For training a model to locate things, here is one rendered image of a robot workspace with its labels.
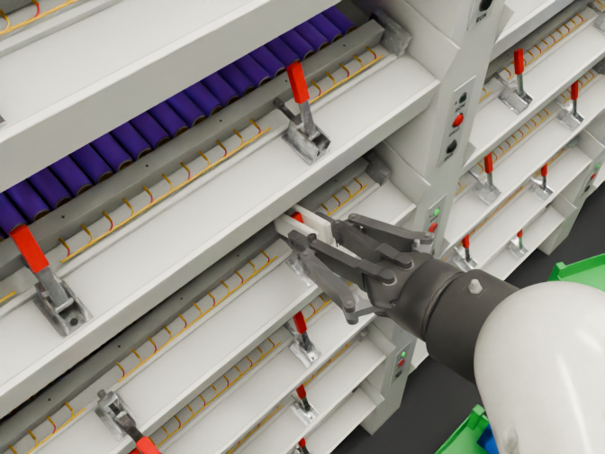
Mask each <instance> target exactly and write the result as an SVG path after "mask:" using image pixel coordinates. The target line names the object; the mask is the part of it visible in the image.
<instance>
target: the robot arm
mask: <svg viewBox="0 0 605 454"><path fill-rule="evenodd" d="M295 212H299V213H301V215H302V220H303V223H304V224H303V223H301V222H298V221H296V220H295V219H294V218H292V217H290V215H292V214H293V213H295ZM286 214H287V215H286ZM286 214H284V213H282V214H280V215H279V216H278V217H276V218H275V219H274V220H273V221H274V225H275V230H276V231H277V232H279V233H281V234H282V235H284V236H285V237H287V238H288V240H289V243H290V245H291V246H292V247H294V248H296V249H297V250H299V251H300V252H301V254H300V257H301V261H302V267H303V272H304V274H305V275H306V276H308V277H309V278H310V279H311V280H312V281H313V282H314V283H315V284H316V285H317V286H318V287H319V288H320V289H321V290H322V291H323V292H324V293H325V294H326V295H327V296H328V297H329V298H330V299H331V300H332V301H333V302H334V303H335V304H336V305H337V306H338V307H339V308H340V309H341V310H342V311H343V314H344V315H345V318H346V321H347V323H348V324H349V325H355V324H357V323H358V321H359V319H358V317H360V316H363V315H366V314H370V313H374V314H376V315H378V316H381V317H387V318H390V319H392V320H394V321H395V322H396V323H397V324H398V325H399V326H400V327H402V328H403V329H404V330H405V331H407V332H409V333H410V334H412V335H414V336H415V337H417V338H419V339H420V340H422V341H424V342H426V347H427V352H428V354H429V355H430V356H431V357H432V358H433V359H434V360H436V361H438V362H439V363H441V364H442V365H444V366H446V367H447V368H449V369H451V370H453V371H454V372H456V373H457V374H458V375H459V376H461V377H463V378H465V379H466V380H468V381H470V382H471V383H473V384H474V385H476V386H477V388H478V391H479V394H480V397H481V399H482V402H483V406H484V409H485V411H486V414H487V417H488V420H489V423H490V425H491V428H492V434H493V437H494V439H495V442H496V445H497V448H498V451H499V454H605V292H603V291H601V290H599V289H597V288H595V287H592V286H587V285H584V284H579V283H574V282H567V281H551V282H544V283H539V284H535V285H532V286H527V287H525V288H522V289H519V288H517V287H515V286H513V285H511V284H509V283H507V282H505V281H503V280H501V279H499V278H497V277H495V276H493V275H491V274H489V273H487V272H485V271H483V270H481V269H479V268H475V269H471V270H469V271H466V272H464V271H463V270H461V269H459V268H456V267H454V266H452V265H450V264H448V263H446V262H445V261H443V260H441V259H434V257H433V255H434V254H435V246H434V234H433V233H432V232H415V231H410V230H407V229H404V228H402V227H398V226H395V225H392V224H389V223H387V222H381V221H378V220H376V219H373V218H370V217H367V216H364V215H361V214H358V213H351V214H350V215H349V216H348V219H346V220H344V221H341V220H334V219H332V218H331V217H329V216H327V215H326V214H324V213H321V212H316V213H312V212H310V211H308V210H306V209H304V208H303V207H301V206H299V205H298V204H294V205H293V206H292V207H290V208H289V209H288V210H286ZM361 226H362V227H363V228H361ZM333 238H334V239H335V241H336V246H337V247H339V246H340V245H341V246H342V247H344V248H346V249H347V250H349V251H351V252H352V253H354V254H356V255H357V256H359V257H360V258H361V259H362V260H360V259H357V258H355V257H352V256H350V255H348V254H347V253H345V252H343V251H341V250H338V249H336V248H334V247H332V246H330V245H331V244H333V243H334V240H333ZM338 244H339V246H338ZM334 273H335V274H337V275H339V276H341V277H344V278H345V279H347V280H349V281H350V282H352V283H354V284H356V285H358V287H359V288H360V289H361V290H362V291H364V292H366V293H367V296H368V299H364V298H362V297H361V296H360V295H358V293H357V292H354V293H352V292H351V290H350V288H349V287H348V286H347V285H346V284H345V283H344V282H343V281H342V280H341V279H340V278H339V277H337V276H336V275H335V274H334Z"/></svg>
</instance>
